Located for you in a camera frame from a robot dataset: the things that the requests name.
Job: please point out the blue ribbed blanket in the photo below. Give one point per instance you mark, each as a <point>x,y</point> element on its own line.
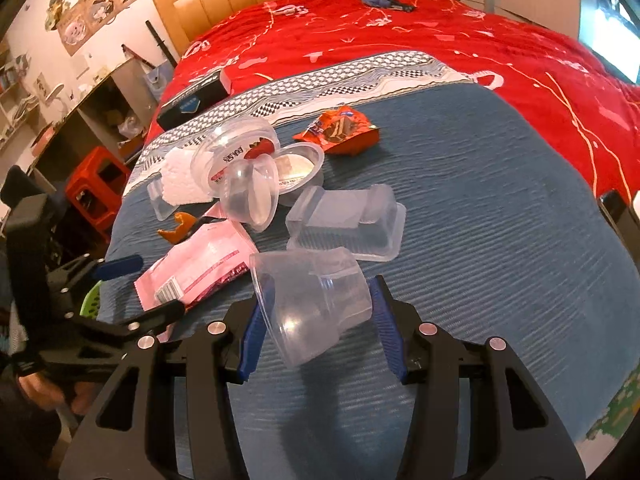
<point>475,210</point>

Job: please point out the green patterned mat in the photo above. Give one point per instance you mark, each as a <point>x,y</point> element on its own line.
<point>620,405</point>

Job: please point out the clear round plastic cup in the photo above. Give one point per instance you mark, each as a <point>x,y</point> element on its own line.
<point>250,195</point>

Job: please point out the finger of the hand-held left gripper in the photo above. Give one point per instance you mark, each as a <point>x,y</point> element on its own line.
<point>120,266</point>
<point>160,313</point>

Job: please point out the green plastic basket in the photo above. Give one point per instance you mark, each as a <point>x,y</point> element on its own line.
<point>91,300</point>

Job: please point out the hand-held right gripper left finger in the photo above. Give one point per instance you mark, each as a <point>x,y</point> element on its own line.
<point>251,337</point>

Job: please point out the bright window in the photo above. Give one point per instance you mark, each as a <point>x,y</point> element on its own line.
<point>612,15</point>

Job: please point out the small clear plastic tub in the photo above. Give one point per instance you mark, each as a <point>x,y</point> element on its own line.
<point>161,202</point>

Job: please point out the orange plastic scrap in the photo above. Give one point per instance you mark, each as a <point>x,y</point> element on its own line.
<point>175,232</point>

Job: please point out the round container with foil lid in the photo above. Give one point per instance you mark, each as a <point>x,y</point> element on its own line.
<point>300,167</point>

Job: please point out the black flat box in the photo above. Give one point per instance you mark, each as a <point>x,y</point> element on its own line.
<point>192,102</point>

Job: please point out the orange snack wrapper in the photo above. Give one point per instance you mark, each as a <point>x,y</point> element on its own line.
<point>340,130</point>

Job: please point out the pink plastic packet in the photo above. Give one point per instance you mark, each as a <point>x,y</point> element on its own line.
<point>200,265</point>

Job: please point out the dark object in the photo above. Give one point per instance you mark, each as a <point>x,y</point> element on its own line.
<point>620,220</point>

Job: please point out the round container with red label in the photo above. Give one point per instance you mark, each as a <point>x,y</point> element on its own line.
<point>225,152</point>

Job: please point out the person's left hand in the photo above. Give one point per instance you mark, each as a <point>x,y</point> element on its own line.
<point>39,392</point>

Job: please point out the clear rectangular plastic tray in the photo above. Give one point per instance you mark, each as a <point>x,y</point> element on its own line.
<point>345,225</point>

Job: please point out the wooden desk with shelves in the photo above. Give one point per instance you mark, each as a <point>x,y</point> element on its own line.
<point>105,95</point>

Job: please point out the black stick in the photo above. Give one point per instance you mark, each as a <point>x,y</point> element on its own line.
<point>161,42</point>

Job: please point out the blue toy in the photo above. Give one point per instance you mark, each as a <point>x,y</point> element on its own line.
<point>382,1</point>

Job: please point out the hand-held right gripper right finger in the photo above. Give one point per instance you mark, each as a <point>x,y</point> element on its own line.
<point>386,327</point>

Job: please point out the red plastic stool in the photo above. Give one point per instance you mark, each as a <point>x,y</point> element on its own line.
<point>95,185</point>

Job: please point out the white tissue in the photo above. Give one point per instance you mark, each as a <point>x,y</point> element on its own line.
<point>177,175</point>

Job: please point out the red patterned blanket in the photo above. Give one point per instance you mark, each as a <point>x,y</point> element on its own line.
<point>450,45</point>

